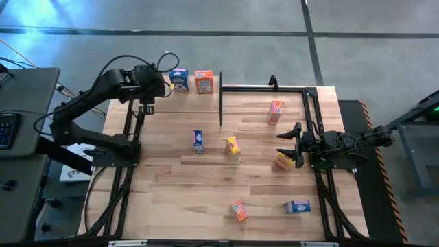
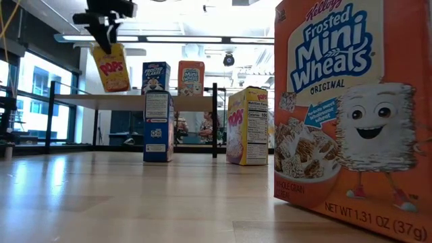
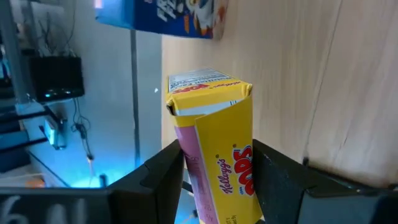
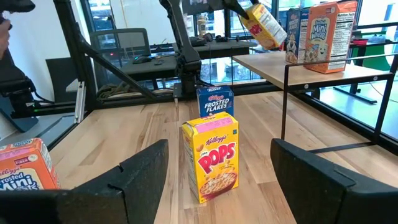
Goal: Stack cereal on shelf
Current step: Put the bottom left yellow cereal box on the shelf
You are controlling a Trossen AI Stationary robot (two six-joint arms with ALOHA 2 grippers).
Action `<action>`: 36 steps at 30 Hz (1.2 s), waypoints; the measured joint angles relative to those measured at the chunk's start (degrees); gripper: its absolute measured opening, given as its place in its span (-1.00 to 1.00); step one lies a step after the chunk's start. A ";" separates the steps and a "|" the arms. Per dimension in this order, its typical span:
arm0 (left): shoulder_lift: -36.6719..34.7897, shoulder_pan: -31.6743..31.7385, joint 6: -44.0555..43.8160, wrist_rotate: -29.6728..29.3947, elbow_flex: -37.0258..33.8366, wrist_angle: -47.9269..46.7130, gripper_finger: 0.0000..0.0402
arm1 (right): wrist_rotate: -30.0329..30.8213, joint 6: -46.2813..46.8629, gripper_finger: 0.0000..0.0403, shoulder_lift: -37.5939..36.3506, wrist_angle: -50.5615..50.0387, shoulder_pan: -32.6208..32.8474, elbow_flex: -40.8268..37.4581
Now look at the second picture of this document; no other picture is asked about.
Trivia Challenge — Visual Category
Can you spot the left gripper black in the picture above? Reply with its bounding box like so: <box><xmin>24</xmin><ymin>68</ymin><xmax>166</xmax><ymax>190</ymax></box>
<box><xmin>72</xmin><ymin>0</ymin><xmax>138</xmax><ymax>55</ymax></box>

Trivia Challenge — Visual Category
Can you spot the yellow Corn Pops cereal box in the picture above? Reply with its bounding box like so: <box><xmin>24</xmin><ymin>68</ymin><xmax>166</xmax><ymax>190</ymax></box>
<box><xmin>225</xmin><ymin>86</ymin><xmax>269</xmax><ymax>166</ymax></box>
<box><xmin>91</xmin><ymin>43</ymin><xmax>132</xmax><ymax>93</ymax></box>

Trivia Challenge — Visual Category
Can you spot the blue Frosted Flakes cereal box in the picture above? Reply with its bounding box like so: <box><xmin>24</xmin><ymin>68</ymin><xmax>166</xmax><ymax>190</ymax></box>
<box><xmin>141</xmin><ymin>61</ymin><xmax>171</xmax><ymax>95</ymax></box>
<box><xmin>142</xmin><ymin>89</ymin><xmax>175</xmax><ymax>163</ymax></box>

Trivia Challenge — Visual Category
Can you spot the orange Mini Wheats cereal box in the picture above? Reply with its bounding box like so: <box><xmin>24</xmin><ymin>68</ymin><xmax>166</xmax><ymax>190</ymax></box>
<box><xmin>273</xmin><ymin>0</ymin><xmax>432</xmax><ymax>243</ymax></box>
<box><xmin>178</xmin><ymin>60</ymin><xmax>206</xmax><ymax>97</ymax></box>

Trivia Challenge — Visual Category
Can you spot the long ceiling light fixture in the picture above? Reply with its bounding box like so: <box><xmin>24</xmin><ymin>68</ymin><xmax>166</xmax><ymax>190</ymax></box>
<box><xmin>53</xmin><ymin>33</ymin><xmax>275</xmax><ymax>45</ymax></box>

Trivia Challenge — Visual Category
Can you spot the dark blue cabinet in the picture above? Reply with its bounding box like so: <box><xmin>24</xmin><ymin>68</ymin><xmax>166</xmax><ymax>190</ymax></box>
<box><xmin>108</xmin><ymin>110</ymin><xmax>146</xmax><ymax>146</ymax></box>

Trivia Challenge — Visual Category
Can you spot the person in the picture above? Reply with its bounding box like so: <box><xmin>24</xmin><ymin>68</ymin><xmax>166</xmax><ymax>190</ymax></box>
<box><xmin>173</xmin><ymin>113</ymin><xmax>190</xmax><ymax>144</ymax></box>
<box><xmin>198</xmin><ymin>111</ymin><xmax>222</xmax><ymax>144</ymax></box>

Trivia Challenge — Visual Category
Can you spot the black round ceiling device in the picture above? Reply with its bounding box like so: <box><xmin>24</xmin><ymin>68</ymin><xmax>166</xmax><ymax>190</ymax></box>
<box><xmin>222</xmin><ymin>53</ymin><xmax>236</xmax><ymax>68</ymax></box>

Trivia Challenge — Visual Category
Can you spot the black workshop cart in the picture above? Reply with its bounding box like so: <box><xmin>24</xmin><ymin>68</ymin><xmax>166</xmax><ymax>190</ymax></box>
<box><xmin>0</xmin><ymin>76</ymin><xmax>38</xmax><ymax>146</ymax></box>

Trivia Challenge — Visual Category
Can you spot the small white cup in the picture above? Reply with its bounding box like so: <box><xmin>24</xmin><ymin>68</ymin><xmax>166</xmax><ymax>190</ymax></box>
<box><xmin>3</xmin><ymin>143</ymin><xmax>15</xmax><ymax>161</ymax></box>

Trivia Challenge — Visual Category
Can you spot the wooden shelf with black frame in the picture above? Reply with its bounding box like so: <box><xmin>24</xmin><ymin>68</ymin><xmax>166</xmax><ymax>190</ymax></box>
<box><xmin>45</xmin><ymin>80</ymin><xmax>227</xmax><ymax>159</ymax></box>

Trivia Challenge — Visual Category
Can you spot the black framed window wall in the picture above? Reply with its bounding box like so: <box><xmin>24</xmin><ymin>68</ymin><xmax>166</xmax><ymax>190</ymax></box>
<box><xmin>0</xmin><ymin>50</ymin><xmax>82</xmax><ymax>146</ymax></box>

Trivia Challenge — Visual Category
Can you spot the yellow cable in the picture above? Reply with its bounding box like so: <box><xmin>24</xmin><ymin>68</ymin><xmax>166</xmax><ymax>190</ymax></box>
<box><xmin>0</xmin><ymin>0</ymin><xmax>22</xmax><ymax>99</ymax></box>

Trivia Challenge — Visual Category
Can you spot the black metal rig frame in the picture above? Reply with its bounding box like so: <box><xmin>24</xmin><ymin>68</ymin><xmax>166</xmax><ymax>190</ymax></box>
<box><xmin>13</xmin><ymin>143</ymin><xmax>275</xmax><ymax>157</ymax></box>

